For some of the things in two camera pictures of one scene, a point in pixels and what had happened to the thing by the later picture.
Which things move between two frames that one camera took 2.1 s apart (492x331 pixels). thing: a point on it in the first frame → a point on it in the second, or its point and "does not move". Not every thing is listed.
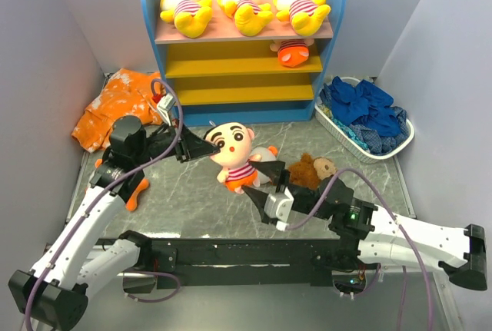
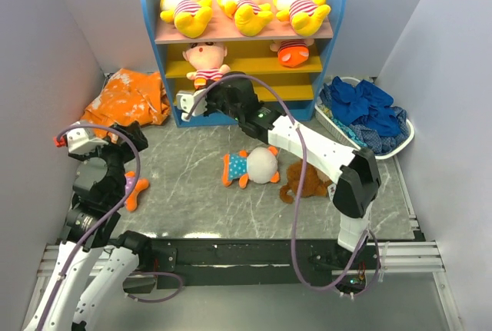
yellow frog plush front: (298, 1) does not move
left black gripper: (194, 147) → (133, 130)
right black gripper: (274, 170) → (212, 90)
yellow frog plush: (183, 4) does not move
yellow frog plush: (241, 1) does not move
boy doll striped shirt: (292, 52) does not move
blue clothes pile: (364, 114) does not move
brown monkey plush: (308, 172) does not move
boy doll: (234, 140) → (207, 60)
